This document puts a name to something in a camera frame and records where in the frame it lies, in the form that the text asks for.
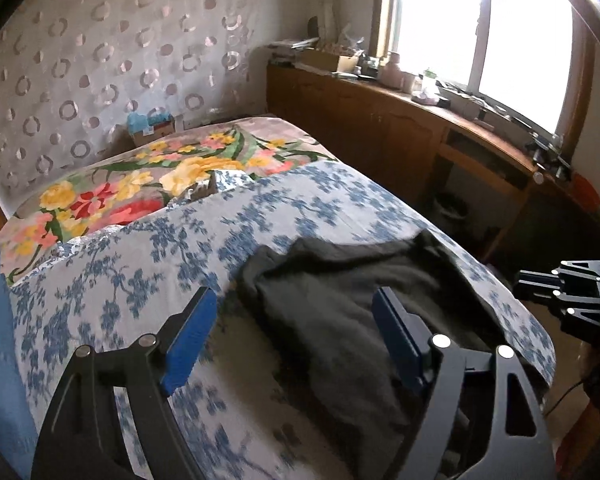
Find black pants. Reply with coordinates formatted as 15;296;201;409
235;227;522;480

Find long wooden cabinet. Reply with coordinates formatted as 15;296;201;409
266;64;600;261

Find blue floral bedspread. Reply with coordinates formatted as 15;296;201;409
7;159;557;480

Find bright window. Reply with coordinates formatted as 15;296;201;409
370;0;595;160

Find white bottle on cabinet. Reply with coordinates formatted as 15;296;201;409
378;52;403;90

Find colourful flower blanket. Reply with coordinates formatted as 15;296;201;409
0;117;332;284

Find cardboard box with blue cloth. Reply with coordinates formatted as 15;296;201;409
126;112;175;148

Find cardboard box on cabinet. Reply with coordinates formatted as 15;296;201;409
299;49;358;73

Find circle patterned curtain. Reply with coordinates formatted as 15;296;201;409
0;0;279;214

